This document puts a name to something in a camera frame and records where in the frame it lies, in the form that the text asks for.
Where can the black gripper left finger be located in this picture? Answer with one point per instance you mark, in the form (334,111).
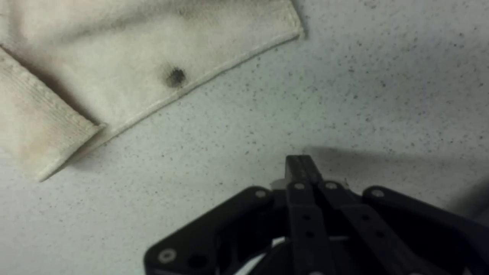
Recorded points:
(256,232)

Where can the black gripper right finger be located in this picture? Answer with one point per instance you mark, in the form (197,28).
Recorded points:
(385,233)

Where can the cream white cloth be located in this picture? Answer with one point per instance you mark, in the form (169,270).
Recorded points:
(74,74)

